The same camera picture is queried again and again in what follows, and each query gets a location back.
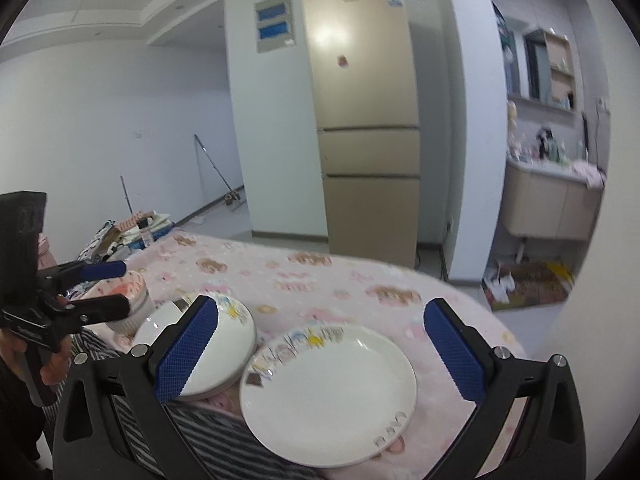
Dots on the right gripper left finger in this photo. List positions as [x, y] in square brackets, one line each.
[187, 349]

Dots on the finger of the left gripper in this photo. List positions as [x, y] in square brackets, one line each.
[81, 271]
[62, 317]

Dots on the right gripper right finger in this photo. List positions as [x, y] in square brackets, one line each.
[549, 439]

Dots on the pink rabbit bowl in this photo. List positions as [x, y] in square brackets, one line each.
[131, 285]

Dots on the white ribbed bowl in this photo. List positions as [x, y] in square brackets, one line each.
[140, 309]

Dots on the white cartoon plate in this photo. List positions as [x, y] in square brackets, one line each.
[232, 344]
[328, 396]

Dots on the pink comb rack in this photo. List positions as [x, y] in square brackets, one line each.
[133, 222]

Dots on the black-capped seasoning bottle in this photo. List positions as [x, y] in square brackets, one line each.
[145, 232]

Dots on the black striped grey cloth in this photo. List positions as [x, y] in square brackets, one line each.
[223, 443]

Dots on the cardboard box on floor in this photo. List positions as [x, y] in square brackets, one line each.
[530, 284]

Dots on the pink cartoon tablecloth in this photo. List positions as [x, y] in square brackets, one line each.
[286, 288]

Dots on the beige bathroom vanity cabinet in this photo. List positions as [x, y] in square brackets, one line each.
[547, 201]

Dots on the pink cloth on vanity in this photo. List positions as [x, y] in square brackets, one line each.
[594, 178]

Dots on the black bathroom faucet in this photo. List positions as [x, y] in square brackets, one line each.
[543, 136]

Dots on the gold three-door refrigerator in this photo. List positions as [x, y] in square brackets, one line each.
[367, 117]

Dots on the wall electrical panel box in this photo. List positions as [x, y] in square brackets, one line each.
[274, 25]

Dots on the wall mirror cabinet shelf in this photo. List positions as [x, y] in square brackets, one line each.
[550, 68]

